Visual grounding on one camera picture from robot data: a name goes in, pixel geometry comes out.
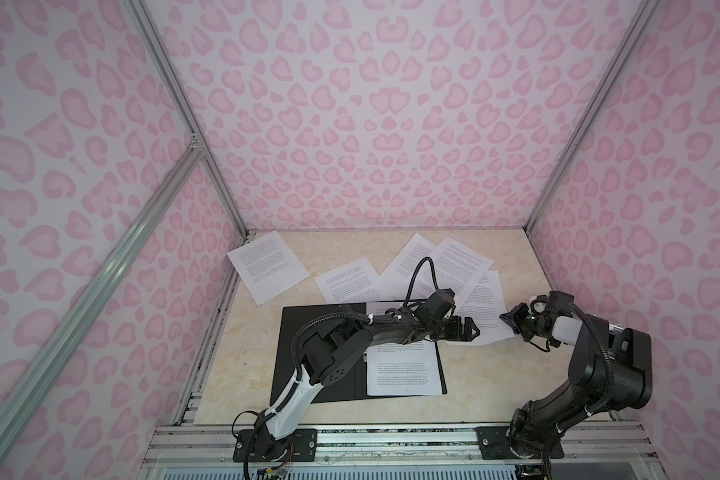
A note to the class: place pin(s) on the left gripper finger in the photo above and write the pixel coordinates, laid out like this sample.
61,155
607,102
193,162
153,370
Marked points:
467,327
464,336

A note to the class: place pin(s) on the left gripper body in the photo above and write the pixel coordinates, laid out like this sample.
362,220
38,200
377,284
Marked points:
436,330

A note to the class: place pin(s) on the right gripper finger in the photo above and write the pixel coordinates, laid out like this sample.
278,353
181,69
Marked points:
517,316
521,330

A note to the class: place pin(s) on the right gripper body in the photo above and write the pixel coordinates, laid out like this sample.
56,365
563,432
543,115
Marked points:
535,323

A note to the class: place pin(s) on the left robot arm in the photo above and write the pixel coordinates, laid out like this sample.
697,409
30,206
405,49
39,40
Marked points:
327,347

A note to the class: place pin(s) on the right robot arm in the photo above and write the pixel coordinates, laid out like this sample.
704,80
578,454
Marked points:
610,369

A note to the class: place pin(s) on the centre highlighted paper sheet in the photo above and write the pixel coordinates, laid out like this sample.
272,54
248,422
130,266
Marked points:
353,282

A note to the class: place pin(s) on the left diagonal aluminium bar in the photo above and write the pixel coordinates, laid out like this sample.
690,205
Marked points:
38,379

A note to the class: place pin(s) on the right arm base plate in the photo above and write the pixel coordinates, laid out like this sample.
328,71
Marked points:
495,445

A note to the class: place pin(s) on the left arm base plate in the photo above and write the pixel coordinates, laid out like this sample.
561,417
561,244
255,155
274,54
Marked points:
298,447

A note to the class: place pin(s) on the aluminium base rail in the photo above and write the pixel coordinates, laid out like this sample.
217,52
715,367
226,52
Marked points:
592,450

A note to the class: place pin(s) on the right corner aluminium post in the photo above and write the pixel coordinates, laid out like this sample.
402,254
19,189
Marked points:
638,28

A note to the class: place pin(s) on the corner aluminium post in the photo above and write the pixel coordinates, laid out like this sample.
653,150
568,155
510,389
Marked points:
156,50
638,28

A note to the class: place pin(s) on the left corner aluminium post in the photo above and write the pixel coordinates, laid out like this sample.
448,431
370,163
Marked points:
156,50

